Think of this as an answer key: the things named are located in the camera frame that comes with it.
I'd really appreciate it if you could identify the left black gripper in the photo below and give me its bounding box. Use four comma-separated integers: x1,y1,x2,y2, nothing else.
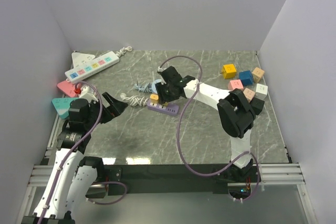
85,91,128,129

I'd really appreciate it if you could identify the purple power strip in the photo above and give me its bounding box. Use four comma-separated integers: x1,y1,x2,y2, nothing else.
147,101,179,116

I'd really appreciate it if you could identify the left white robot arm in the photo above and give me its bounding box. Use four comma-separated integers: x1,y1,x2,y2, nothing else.
21,92,128,223

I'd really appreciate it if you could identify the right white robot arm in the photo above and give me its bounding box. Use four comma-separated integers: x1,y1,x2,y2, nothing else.
155,66,257,182

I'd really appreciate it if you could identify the blue round socket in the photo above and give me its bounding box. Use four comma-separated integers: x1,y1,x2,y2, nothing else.
151,79,161,94

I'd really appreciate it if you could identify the pink triangle socket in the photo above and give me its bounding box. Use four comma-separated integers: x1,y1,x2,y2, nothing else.
57,80,81,98

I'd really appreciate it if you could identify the teal triangle socket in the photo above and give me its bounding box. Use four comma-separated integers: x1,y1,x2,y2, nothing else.
51,98,77,120

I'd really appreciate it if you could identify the white triangle socket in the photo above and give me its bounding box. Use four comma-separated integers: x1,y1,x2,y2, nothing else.
71,51,96,68

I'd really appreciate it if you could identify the yellow cube socket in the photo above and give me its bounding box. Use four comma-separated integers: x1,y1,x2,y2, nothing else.
222,64,237,79

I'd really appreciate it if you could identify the blue cube socket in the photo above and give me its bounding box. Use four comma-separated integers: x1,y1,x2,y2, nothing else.
238,70,254,86

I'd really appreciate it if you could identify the light pink cube socket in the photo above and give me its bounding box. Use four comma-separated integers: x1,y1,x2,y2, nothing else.
243,88,255,103

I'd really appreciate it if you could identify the black cube socket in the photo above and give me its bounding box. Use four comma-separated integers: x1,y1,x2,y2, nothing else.
250,97,265,115

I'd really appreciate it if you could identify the tan cube socket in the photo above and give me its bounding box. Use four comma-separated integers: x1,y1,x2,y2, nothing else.
252,67,265,83

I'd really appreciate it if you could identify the white cube socket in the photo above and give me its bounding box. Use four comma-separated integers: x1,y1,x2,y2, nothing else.
255,83,268,100

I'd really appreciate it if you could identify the long white power strip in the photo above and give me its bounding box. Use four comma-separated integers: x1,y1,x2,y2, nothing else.
65,51,120,84

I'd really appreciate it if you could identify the black base crossbar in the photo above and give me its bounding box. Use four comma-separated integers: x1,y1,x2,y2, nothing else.
104,165,245,194

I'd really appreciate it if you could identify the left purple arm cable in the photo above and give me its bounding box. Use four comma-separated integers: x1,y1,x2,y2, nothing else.
36,80,129,224

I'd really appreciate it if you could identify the white coiled strip cable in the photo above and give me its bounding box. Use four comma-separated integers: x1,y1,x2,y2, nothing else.
120,92,150,107

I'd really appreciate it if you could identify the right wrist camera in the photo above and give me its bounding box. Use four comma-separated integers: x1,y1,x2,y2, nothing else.
157,67,166,74

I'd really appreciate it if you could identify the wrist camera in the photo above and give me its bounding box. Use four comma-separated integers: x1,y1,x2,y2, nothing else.
157,67,166,74
75,83,99,103

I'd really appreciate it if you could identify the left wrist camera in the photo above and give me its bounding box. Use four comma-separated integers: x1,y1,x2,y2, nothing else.
75,83,99,103

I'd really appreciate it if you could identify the white braided cable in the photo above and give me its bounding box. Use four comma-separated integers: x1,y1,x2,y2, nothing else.
117,46,133,57

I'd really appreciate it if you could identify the aluminium frame rail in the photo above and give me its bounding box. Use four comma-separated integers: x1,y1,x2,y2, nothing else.
28,163,306,187

